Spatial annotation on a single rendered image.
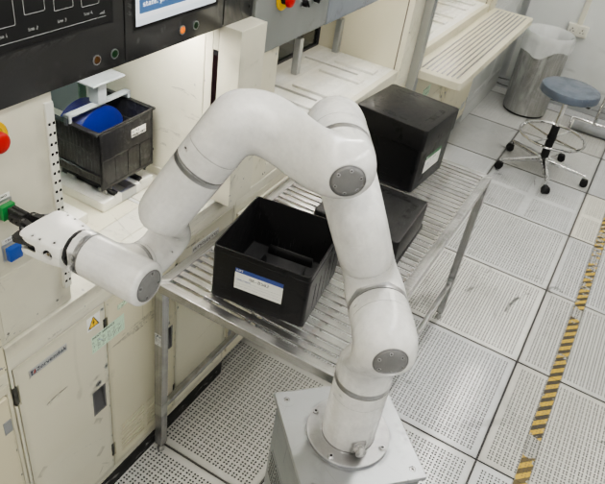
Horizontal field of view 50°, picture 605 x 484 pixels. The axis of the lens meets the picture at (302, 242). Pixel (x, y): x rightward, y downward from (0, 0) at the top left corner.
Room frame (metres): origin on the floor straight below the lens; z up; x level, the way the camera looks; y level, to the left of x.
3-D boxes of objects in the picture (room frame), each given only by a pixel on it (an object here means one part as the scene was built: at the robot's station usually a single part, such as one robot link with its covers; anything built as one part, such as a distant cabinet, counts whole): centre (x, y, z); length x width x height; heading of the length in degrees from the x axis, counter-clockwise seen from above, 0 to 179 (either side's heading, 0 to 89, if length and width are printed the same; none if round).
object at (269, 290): (1.42, 0.06, 0.85); 0.28 x 0.28 x 0.17; 74
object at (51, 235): (0.91, 0.44, 1.20); 0.11 x 0.10 x 0.07; 66
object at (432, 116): (2.22, -0.30, 0.89); 0.29 x 0.29 x 0.25; 61
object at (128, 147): (1.60, 0.62, 1.06); 0.24 x 0.20 x 0.32; 156
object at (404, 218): (1.75, -0.20, 0.83); 0.29 x 0.29 x 0.13; 68
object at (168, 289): (1.80, -0.15, 0.38); 1.30 x 0.60 x 0.76; 156
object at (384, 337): (0.90, -0.18, 1.07); 0.19 x 0.12 x 0.24; 9
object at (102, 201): (1.60, 0.62, 0.89); 0.22 x 0.21 x 0.04; 66
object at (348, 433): (0.94, -0.17, 0.85); 0.19 x 0.19 x 0.18
